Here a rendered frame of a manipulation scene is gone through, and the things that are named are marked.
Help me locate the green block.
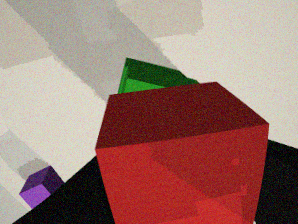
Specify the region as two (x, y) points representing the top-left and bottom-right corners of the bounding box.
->
(121, 63), (200, 93)
(118, 57), (185, 93)

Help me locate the red block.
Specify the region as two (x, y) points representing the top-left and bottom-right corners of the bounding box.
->
(94, 81), (270, 224)

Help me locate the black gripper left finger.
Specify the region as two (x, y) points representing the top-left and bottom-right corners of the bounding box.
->
(13, 156), (114, 224)

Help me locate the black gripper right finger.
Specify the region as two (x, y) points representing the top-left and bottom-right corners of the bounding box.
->
(254, 140), (298, 224)

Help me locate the purple block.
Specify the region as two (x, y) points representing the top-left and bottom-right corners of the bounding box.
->
(19, 165), (64, 209)

